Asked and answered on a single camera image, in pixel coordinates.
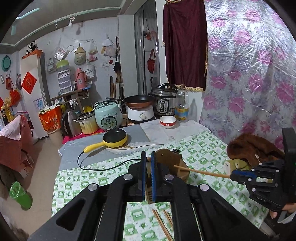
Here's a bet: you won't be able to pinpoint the dark brown chopstick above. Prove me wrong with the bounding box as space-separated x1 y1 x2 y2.
162 209 174 227
152 209 173 241

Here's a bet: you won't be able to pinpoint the copper black frying pan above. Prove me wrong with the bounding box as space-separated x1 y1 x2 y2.
105 95 155 108

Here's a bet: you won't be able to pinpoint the red diamond paper decoration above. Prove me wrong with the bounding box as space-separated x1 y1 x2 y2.
21 71 37 95

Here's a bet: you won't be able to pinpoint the wooden shelf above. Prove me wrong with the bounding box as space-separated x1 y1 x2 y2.
50 88 92 105

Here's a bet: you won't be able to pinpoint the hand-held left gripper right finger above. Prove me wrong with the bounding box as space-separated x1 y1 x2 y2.
151 152 271 241

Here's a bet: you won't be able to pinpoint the pink thermos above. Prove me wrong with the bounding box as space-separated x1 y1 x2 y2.
74 67 88 90

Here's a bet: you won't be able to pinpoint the red hanging bag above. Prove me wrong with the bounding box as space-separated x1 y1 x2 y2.
147 49 156 74

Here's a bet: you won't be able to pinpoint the green checked tablecloth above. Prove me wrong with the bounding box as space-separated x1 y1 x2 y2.
51 130 273 241

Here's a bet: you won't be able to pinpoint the teal round plate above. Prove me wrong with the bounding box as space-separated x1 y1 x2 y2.
2 55 11 72

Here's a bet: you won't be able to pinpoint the red gift box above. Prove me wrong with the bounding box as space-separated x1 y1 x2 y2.
38 108 63 131

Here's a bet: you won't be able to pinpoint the floral plastic sheet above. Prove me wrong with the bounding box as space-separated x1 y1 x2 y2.
199 0 296 151

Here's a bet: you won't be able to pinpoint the pink cloth cover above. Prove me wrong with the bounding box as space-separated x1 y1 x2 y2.
0 115 35 179

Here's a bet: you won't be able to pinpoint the cooking oil bottle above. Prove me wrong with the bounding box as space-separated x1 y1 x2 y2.
4 97 15 123

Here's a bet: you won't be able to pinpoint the white marbled table cover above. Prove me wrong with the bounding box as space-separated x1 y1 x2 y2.
139 119 210 145

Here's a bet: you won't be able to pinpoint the steel electric pressure cooker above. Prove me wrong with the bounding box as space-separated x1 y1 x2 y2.
148 83 179 117

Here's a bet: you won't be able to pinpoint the person's right hand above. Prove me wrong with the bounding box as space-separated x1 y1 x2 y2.
269 202 296 219

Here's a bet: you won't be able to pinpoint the white refrigerator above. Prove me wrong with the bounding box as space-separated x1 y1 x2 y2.
20 52 50 139

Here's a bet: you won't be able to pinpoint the drawer organiser with green top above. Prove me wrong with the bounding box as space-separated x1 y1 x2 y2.
56 60 71 94

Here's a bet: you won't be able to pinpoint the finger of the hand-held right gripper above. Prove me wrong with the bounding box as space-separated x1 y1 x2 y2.
232 159 285 178
230 175 278 189

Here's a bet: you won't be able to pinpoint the yellow hanging bag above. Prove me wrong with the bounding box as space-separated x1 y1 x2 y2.
74 46 86 65

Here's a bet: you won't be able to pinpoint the stainless steel kettle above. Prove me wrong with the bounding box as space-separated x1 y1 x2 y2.
60 108 82 138

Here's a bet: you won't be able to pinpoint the yellow pot with lid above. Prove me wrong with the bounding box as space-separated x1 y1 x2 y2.
73 111 99 135

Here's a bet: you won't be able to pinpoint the yellow electric frying pan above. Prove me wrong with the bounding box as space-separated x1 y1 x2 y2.
84 129 128 153

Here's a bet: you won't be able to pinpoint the brown wooden utensil holder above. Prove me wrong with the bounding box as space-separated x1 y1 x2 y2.
146 149 191 204

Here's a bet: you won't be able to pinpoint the black power cable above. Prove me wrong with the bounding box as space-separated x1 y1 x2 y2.
77 148 181 172

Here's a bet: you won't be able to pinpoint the mint green rice cooker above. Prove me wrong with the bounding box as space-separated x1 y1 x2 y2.
94 100 123 131

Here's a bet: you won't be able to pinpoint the light wooden chopstick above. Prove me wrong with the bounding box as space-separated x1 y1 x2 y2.
174 165 232 178

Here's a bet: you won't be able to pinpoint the white electric cooker base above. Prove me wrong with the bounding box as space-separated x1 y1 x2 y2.
127 105 155 124

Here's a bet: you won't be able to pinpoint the cardboard box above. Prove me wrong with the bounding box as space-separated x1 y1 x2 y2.
20 148 35 179

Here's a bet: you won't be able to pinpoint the clear plastic bottle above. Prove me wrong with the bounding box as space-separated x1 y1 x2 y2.
174 84 190 123

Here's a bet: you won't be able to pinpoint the white and red bowl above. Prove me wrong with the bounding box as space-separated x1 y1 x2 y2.
159 115 177 129

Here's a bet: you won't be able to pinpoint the green plastic container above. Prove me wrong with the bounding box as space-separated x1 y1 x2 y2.
9 181 33 211

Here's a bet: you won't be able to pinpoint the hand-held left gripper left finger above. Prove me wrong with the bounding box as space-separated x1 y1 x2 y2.
28 152 147 241

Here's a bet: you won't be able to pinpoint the beige trash bin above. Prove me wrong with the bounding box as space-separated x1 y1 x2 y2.
47 128 63 146

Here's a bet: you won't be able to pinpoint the white tote bag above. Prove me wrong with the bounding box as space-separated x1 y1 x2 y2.
83 64 96 79

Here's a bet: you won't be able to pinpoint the maroon curtain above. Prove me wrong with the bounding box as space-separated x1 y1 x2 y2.
162 0 207 92

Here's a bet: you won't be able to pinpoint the brown plush toy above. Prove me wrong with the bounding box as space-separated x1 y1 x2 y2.
223 133 285 173

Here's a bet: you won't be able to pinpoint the grey table cover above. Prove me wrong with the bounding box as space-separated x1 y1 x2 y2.
58 124 151 168

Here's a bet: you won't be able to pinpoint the pink cloth mat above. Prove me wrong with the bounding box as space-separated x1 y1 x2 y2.
62 128 107 145

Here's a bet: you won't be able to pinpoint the panda plush toys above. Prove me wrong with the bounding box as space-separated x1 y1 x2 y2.
24 40 38 56

